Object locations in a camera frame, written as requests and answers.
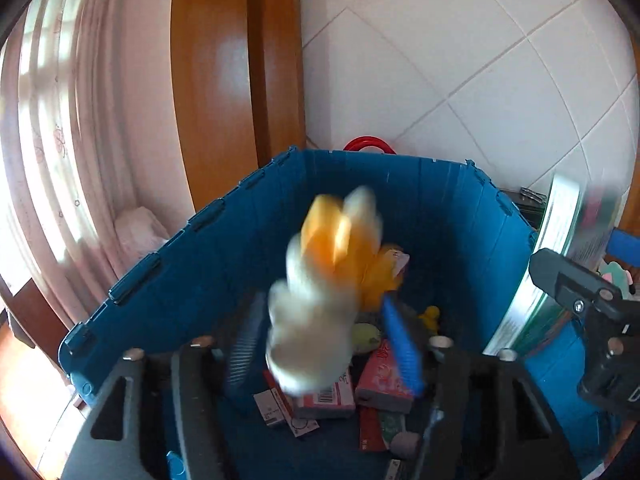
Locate red white medicine box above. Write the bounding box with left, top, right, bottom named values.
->
left=292, top=370, right=356, bottom=420

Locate wooden door frame left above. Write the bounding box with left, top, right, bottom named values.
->
left=170, top=0, right=306, bottom=209

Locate blue plastic storage crate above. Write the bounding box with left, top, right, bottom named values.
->
left=57, top=145, right=616, bottom=480

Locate yellow plastic toy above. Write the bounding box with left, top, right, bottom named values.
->
left=419, top=306, right=440, bottom=334

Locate pink tissue pack in crate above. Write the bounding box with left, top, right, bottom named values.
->
left=355, top=339, right=413, bottom=415

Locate metal clip on box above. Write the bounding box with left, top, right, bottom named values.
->
left=520, top=188, right=547, bottom=204

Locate sheer pink curtain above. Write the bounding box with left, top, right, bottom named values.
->
left=1, top=0, right=144, bottom=326

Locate black box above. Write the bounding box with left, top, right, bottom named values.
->
left=502, top=190, right=547, bottom=231

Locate green round plush in crate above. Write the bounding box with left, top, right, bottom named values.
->
left=352, top=323, right=382, bottom=356

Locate white plastic bag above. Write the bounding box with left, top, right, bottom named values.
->
left=114, top=207, right=169, bottom=270

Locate white yellow flower plush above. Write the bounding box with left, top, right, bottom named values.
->
left=266, top=186, right=409, bottom=396

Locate book with green cover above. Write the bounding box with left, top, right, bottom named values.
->
left=484, top=174, right=620, bottom=356

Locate red plastic basket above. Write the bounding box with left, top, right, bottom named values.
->
left=344, top=136, right=396, bottom=155

